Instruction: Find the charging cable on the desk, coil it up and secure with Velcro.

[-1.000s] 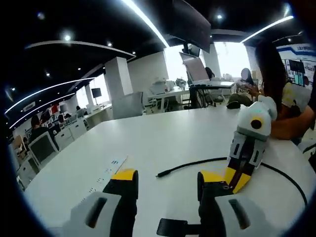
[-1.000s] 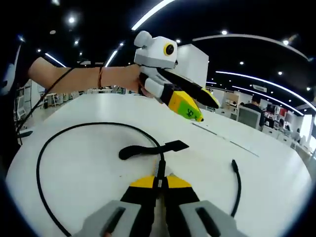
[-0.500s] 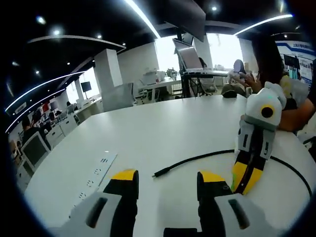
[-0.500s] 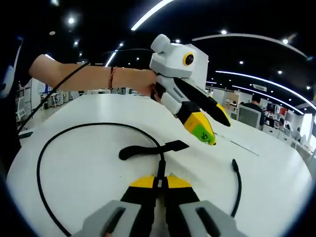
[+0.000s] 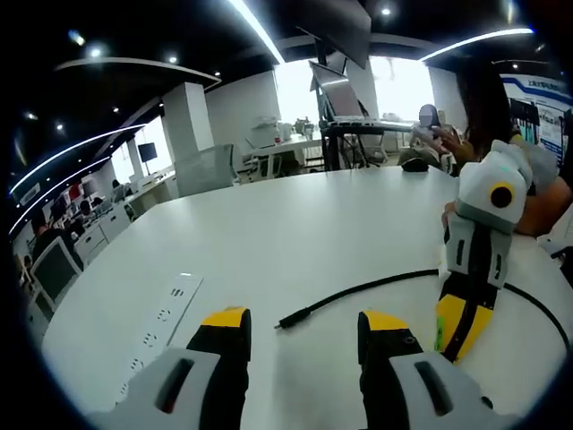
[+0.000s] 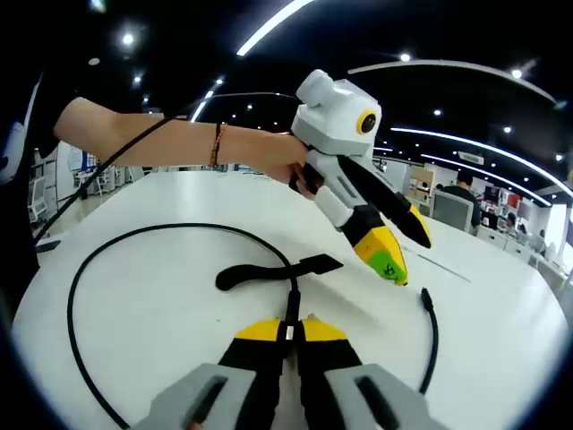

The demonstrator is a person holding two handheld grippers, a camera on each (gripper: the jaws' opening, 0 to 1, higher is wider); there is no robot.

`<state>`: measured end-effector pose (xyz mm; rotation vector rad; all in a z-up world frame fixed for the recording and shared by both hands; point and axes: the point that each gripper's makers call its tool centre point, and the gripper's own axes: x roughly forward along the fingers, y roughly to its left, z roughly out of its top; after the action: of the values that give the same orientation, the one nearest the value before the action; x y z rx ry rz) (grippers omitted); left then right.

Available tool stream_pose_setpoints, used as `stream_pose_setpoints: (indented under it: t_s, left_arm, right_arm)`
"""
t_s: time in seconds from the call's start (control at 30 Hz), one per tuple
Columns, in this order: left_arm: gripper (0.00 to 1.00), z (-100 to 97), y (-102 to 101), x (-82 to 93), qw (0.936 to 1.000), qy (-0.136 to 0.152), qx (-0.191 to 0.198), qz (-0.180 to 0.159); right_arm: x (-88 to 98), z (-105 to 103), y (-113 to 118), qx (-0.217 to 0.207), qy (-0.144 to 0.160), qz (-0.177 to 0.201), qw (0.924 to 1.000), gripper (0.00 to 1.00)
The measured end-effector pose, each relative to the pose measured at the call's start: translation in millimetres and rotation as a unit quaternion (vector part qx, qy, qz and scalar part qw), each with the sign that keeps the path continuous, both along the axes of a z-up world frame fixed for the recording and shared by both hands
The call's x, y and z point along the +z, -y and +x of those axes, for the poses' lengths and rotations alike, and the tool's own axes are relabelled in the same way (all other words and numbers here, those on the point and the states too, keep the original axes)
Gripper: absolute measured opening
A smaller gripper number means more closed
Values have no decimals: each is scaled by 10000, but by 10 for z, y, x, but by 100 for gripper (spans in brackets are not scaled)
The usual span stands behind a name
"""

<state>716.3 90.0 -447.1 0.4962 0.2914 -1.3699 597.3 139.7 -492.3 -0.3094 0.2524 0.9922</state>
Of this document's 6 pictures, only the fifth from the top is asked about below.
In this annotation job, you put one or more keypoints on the black monitor on stand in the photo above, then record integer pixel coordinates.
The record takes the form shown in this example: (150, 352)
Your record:
(147, 151)

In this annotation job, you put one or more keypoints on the ceiling air conditioner unit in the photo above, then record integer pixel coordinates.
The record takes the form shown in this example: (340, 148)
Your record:
(29, 191)

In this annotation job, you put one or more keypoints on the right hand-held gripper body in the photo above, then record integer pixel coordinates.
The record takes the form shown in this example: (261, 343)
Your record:
(483, 179)

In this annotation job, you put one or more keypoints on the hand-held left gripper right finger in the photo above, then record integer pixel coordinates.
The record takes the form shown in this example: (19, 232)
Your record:
(403, 380)

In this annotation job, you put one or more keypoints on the blue white wall poster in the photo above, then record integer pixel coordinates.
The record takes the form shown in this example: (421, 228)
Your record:
(550, 112)

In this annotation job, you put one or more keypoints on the black metal stand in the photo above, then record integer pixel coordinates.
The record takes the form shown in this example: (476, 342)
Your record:
(333, 148)

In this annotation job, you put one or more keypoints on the person's right hand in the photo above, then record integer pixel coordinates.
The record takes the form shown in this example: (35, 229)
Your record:
(449, 209)

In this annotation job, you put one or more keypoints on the black pouch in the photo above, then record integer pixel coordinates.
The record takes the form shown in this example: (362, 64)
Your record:
(415, 165)

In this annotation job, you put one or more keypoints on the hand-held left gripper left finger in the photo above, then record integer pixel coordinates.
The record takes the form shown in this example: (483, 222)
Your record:
(192, 385)

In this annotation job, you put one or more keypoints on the white mesh office chair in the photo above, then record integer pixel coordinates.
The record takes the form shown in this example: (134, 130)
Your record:
(206, 170)

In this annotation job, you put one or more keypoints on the open laptop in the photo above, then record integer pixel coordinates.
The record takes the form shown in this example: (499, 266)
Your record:
(340, 94)

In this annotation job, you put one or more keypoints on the dark hanging screen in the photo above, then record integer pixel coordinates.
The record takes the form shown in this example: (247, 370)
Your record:
(344, 27)

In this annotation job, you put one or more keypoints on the long ceiling light strip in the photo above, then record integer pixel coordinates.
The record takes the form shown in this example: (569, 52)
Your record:
(259, 31)

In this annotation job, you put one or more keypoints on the white power strip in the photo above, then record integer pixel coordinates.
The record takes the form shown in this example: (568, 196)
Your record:
(170, 309)

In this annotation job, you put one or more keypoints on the white frame office chair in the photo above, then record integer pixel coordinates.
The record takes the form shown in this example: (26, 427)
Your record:
(53, 273)

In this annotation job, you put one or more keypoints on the white desk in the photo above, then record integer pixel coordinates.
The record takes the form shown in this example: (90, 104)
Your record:
(291, 233)

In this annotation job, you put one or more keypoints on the person's dark haired head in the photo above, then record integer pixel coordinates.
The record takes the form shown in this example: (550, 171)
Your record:
(485, 103)

